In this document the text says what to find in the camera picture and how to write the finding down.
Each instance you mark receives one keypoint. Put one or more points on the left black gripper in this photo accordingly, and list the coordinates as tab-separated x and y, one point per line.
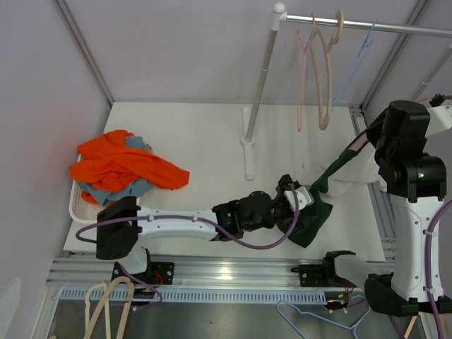
280	189

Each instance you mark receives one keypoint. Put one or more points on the green and pink shirt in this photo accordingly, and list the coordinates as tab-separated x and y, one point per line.
347	170

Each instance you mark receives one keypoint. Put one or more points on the blue grey t shirt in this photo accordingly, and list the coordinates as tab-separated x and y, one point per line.
128	187

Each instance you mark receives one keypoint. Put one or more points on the pink wire hanger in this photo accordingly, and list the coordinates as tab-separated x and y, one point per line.
301	67

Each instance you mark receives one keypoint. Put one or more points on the wooden hanger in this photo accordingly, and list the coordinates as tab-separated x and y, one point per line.
410	327
320	51

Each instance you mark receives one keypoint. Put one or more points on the blue wire hanger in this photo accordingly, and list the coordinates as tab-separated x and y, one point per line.
354	68
352	328

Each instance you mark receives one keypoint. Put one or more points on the orange t shirt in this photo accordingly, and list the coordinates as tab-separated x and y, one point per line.
108	156
100	199

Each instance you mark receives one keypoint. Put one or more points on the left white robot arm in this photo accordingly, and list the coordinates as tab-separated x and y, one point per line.
125	224

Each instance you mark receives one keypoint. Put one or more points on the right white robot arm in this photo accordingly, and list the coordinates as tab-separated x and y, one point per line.
416	185

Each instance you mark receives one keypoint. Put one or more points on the metal clothes rack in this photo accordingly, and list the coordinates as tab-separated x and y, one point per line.
329	31

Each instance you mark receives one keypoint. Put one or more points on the white plastic laundry basket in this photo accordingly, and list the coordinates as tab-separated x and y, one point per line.
80	210

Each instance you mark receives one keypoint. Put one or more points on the wooden hangers bottom left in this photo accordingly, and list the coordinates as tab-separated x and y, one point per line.
103	305

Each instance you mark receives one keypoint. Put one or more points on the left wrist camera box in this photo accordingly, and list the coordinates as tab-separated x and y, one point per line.
300	199

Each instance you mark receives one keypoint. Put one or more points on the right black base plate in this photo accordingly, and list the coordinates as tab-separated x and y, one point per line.
318	275

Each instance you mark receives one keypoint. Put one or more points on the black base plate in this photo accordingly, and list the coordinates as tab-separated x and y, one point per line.
318	275
157	273

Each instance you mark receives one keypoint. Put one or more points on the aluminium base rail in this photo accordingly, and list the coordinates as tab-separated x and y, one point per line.
204	139

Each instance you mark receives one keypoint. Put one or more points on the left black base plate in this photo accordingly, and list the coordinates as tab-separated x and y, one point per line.
157	273

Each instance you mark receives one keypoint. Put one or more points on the blue wire hanger on floor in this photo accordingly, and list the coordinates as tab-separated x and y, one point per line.
352	328

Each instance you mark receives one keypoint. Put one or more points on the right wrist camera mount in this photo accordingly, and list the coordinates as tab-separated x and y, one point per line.
440	114

